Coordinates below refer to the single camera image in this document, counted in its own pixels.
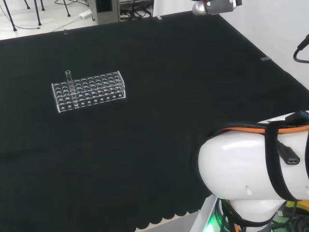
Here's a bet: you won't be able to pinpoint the black cable bundle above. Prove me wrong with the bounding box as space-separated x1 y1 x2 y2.
119 0 155 22

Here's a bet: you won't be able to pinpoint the orange cable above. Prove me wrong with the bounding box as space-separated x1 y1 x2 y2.
213 122 309 136

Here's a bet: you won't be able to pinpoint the thick black cable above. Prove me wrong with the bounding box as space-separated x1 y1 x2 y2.
293 32 309 64

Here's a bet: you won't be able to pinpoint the black bench cloth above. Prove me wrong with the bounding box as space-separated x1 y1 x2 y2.
0 11 309 232

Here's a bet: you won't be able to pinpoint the grey metal cabinet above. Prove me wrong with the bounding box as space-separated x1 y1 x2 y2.
89 0 121 25

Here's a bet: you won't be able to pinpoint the dark tripod legs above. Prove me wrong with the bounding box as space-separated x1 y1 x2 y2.
0 0 46 32

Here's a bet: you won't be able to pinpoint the clear glass test tube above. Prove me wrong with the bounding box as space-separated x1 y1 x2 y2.
65 70 79 109

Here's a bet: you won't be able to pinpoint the dark stand leg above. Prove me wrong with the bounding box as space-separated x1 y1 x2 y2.
54 0 72 17

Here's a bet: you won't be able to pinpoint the white power strip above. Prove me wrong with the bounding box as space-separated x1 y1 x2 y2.
79 9 94 19

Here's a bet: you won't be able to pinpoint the clear test tube rack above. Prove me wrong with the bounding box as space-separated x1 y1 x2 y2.
51 70 126 114

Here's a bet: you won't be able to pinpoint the black cable with blue plug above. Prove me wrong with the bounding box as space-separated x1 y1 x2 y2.
275 139 302 166

